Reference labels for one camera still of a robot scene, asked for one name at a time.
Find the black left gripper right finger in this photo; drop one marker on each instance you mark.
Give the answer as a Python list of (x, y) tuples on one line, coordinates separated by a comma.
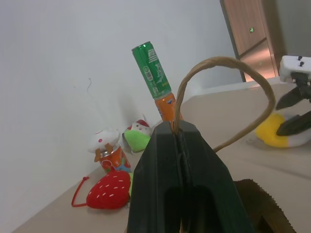
[(204, 174)]

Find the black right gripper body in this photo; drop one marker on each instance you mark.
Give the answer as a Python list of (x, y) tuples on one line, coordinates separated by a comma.
[(303, 85)]

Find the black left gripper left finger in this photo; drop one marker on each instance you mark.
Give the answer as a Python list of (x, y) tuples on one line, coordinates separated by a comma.
[(155, 170)]

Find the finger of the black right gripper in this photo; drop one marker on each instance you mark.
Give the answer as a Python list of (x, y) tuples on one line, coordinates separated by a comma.
[(289, 98), (294, 126)]

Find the yellow and white plush toy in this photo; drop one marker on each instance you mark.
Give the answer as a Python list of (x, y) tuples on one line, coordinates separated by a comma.
[(268, 131)]

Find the brown paper bag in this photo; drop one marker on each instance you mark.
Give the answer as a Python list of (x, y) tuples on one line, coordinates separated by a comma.
[(257, 196)]

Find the green white red plush toy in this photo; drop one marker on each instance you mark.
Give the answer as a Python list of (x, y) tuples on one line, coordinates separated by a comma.
[(136, 139)]

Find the red strawberry plush toy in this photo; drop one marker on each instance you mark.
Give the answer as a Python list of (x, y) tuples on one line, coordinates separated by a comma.
[(109, 191)]

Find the white pink-dotted plush toy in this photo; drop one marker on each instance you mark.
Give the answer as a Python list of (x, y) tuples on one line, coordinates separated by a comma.
[(102, 139)]

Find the short orange drink can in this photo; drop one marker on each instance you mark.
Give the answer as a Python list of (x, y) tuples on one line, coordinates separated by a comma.
[(116, 160)]

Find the tall orange soda can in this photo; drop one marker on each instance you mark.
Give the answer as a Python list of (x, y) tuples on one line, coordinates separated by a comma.
[(166, 106)]

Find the brown wooden door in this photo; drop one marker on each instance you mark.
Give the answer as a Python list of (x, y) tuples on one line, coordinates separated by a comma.
[(250, 24)]

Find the green drink can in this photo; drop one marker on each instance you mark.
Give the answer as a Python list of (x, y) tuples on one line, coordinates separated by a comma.
[(151, 70)]

